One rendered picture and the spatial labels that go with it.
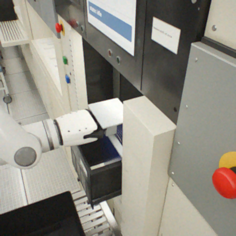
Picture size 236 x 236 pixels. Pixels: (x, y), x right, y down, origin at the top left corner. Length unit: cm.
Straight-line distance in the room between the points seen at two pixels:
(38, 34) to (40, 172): 131
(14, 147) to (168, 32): 38
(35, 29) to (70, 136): 202
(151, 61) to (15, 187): 193
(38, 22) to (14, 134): 208
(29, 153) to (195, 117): 36
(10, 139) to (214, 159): 40
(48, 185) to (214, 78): 195
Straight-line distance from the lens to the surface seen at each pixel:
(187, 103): 40
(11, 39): 285
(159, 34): 44
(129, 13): 53
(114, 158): 80
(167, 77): 44
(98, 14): 69
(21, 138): 57
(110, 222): 106
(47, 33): 263
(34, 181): 225
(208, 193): 44
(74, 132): 65
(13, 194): 223
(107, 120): 67
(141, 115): 47
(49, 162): 237
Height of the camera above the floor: 168
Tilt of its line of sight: 37 degrees down
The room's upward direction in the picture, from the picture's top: straight up
